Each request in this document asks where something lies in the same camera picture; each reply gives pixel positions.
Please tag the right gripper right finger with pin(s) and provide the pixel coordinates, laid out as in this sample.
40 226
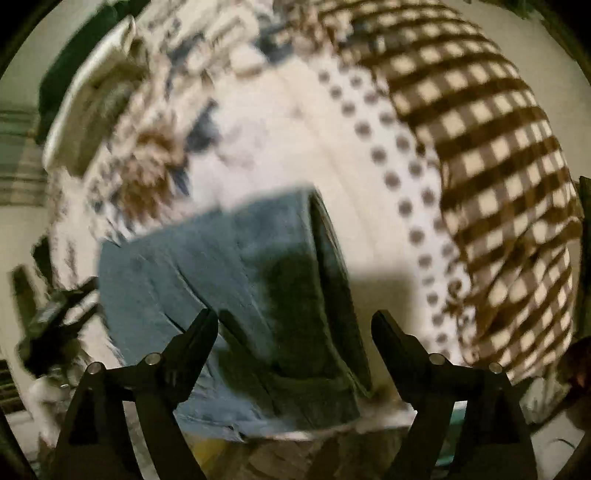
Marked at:
494 442

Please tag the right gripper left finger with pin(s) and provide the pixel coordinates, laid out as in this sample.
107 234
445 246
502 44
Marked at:
94 442

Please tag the blue denim jeans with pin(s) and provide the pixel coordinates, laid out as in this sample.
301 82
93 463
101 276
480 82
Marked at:
288 355

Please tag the grey striped curtain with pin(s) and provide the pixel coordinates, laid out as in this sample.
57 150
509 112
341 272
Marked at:
23 177

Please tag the white folded pants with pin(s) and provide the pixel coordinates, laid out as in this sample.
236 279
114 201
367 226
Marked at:
121 45

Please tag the beige folded pants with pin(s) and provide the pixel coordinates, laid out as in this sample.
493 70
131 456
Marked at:
108 99

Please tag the floral bed quilt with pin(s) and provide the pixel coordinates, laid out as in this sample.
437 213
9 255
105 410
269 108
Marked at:
447 190

